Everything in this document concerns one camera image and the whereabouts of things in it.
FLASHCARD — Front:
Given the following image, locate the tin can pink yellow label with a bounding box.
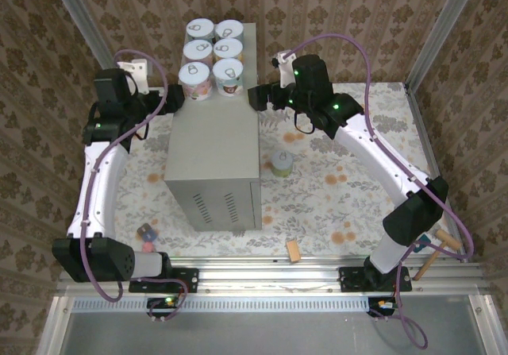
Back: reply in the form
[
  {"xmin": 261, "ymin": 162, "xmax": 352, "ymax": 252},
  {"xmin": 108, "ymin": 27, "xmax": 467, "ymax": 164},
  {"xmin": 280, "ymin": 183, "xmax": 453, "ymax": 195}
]
[{"xmin": 177, "ymin": 60, "xmax": 211, "ymax": 102}]

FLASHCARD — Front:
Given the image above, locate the tin can green brown label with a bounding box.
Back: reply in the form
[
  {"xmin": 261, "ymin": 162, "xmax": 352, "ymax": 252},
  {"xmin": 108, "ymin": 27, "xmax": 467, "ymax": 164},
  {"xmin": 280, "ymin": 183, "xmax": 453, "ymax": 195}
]
[{"xmin": 211, "ymin": 58, "xmax": 245, "ymax": 98}]

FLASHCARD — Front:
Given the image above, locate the tin can pink purple label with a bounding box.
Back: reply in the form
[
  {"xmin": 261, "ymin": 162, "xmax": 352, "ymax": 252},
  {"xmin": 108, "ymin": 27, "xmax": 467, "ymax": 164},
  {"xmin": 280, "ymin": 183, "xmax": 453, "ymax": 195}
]
[{"xmin": 183, "ymin": 38, "xmax": 214, "ymax": 67}]

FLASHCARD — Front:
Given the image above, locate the tin can white label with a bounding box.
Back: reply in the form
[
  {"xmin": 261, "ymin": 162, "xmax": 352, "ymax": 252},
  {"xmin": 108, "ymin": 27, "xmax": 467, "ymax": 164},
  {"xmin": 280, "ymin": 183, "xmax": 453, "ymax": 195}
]
[{"xmin": 186, "ymin": 17, "xmax": 217, "ymax": 42}]

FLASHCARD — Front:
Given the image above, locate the tin can light blue label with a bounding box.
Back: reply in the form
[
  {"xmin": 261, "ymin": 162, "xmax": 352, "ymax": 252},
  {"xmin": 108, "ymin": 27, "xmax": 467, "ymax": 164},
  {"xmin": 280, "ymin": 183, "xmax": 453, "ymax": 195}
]
[{"xmin": 214, "ymin": 18, "xmax": 245, "ymax": 41}]

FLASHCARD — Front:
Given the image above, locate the grey metal cabinet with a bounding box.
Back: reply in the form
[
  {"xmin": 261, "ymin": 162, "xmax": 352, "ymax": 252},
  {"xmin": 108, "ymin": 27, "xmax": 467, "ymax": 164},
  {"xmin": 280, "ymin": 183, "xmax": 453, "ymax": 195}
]
[{"xmin": 163, "ymin": 22, "xmax": 264, "ymax": 233}]

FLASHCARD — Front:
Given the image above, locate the tin can pale green label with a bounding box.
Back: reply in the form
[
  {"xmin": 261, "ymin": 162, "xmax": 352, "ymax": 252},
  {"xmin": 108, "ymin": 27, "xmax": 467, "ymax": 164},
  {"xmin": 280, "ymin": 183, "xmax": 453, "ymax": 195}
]
[{"xmin": 271, "ymin": 151, "xmax": 295, "ymax": 178}]

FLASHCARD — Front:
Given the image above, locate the floral table cover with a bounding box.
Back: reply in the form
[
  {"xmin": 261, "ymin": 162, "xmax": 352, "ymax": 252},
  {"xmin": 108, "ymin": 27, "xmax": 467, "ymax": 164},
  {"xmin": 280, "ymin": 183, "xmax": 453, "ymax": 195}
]
[{"xmin": 97, "ymin": 83, "xmax": 445, "ymax": 259}]

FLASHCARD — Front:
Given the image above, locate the blue purple toy block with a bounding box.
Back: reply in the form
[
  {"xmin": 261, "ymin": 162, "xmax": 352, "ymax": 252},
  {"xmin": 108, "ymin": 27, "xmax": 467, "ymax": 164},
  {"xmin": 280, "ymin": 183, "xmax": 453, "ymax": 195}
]
[{"xmin": 137, "ymin": 222, "xmax": 159, "ymax": 244}]

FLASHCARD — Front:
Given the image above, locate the small wooden block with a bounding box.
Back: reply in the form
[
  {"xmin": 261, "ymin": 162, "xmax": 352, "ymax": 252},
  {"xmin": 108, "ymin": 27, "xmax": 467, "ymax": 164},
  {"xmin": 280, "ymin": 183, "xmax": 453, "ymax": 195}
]
[{"xmin": 285, "ymin": 239, "xmax": 302, "ymax": 264}]

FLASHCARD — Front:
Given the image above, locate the teal block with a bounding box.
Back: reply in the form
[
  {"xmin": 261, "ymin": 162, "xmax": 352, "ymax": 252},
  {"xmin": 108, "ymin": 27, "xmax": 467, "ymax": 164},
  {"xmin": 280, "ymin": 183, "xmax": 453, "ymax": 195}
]
[{"xmin": 413, "ymin": 234, "xmax": 432, "ymax": 255}]

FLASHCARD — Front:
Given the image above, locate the wooden mallet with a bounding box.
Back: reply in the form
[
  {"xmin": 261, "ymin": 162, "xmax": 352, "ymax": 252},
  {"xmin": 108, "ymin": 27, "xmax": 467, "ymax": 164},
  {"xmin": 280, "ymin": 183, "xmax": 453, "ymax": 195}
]
[{"xmin": 412, "ymin": 229, "xmax": 464, "ymax": 282}]

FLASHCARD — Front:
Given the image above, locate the black electronics board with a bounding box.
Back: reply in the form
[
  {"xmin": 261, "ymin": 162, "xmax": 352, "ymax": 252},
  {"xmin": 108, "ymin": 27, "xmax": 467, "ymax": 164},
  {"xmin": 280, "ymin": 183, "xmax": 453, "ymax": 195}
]
[
  {"xmin": 367, "ymin": 296, "xmax": 401, "ymax": 317},
  {"xmin": 145, "ymin": 296, "xmax": 180, "ymax": 312}
]

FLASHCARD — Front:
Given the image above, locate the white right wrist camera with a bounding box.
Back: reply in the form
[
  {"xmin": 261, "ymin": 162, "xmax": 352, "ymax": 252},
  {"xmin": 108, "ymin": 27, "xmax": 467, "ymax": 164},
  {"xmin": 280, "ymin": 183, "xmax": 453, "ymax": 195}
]
[{"xmin": 270, "ymin": 50, "xmax": 298, "ymax": 91}]

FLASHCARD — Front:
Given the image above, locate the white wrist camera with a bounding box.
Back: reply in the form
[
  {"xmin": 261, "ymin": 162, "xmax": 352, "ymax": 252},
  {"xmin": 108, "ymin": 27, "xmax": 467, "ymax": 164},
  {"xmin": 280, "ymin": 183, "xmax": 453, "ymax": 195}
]
[
  {"xmin": 117, "ymin": 58, "xmax": 151, "ymax": 95},
  {"xmin": 270, "ymin": 50, "xmax": 298, "ymax": 91}
]

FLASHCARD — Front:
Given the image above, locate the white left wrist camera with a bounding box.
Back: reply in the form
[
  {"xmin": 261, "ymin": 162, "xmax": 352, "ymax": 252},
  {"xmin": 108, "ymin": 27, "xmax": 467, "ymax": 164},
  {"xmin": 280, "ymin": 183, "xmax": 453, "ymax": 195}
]
[{"xmin": 117, "ymin": 58, "xmax": 151, "ymax": 95}]

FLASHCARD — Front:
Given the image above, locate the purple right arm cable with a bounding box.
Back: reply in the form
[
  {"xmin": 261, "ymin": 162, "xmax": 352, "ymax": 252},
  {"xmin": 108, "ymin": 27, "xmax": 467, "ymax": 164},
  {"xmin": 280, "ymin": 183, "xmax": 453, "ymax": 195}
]
[{"xmin": 283, "ymin": 33, "xmax": 475, "ymax": 350}]

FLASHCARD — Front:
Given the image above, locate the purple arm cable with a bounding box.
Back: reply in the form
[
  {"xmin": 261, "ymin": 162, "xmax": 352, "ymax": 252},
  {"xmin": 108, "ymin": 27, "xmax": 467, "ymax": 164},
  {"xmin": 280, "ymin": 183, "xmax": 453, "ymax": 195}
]
[
  {"xmin": 283, "ymin": 33, "xmax": 475, "ymax": 350},
  {"xmin": 79, "ymin": 48, "xmax": 187, "ymax": 324}
]

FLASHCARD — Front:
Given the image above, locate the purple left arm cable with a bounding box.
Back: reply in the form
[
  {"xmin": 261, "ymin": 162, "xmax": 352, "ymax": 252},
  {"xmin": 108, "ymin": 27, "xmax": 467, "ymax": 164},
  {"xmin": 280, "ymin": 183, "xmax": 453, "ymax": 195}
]
[{"xmin": 79, "ymin": 48, "xmax": 187, "ymax": 324}]

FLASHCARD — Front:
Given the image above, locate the aluminium frame post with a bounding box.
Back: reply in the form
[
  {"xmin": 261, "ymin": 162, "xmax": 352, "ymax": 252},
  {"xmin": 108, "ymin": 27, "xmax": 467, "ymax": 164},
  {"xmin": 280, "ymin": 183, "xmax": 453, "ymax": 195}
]
[
  {"xmin": 405, "ymin": 0, "xmax": 484, "ymax": 94},
  {"xmin": 44, "ymin": 0, "xmax": 133, "ymax": 98}
]

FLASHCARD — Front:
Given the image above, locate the aluminium table side rail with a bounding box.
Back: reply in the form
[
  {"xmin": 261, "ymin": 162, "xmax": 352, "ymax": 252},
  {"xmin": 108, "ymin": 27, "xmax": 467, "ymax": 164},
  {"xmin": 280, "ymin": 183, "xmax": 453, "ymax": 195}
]
[{"xmin": 405, "ymin": 87, "xmax": 469, "ymax": 263}]

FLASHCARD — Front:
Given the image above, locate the aluminium mounting rail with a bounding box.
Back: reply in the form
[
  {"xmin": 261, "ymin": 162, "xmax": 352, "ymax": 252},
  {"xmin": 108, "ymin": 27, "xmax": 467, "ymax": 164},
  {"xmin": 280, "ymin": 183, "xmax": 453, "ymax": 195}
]
[{"xmin": 57, "ymin": 256, "xmax": 493, "ymax": 297}]

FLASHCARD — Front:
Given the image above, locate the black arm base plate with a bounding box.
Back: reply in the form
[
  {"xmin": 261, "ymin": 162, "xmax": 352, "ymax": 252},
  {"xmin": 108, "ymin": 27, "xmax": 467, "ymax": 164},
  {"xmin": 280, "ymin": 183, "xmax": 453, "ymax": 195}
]
[
  {"xmin": 339, "ymin": 266, "xmax": 413, "ymax": 294},
  {"xmin": 129, "ymin": 266, "xmax": 199, "ymax": 294}
]

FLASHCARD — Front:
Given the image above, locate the white slotted cable duct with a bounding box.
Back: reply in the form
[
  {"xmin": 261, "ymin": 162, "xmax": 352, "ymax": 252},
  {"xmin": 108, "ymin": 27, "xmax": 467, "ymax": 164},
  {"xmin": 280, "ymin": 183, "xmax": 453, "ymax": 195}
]
[{"xmin": 71, "ymin": 297, "xmax": 372, "ymax": 313}]

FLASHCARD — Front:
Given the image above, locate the aluminium lower frame bar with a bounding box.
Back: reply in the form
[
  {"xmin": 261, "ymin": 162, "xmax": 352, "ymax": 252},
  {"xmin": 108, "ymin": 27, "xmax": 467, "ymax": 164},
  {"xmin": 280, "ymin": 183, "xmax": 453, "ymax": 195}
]
[
  {"xmin": 468, "ymin": 294, "xmax": 502, "ymax": 355},
  {"xmin": 37, "ymin": 295, "xmax": 75, "ymax": 355}
]

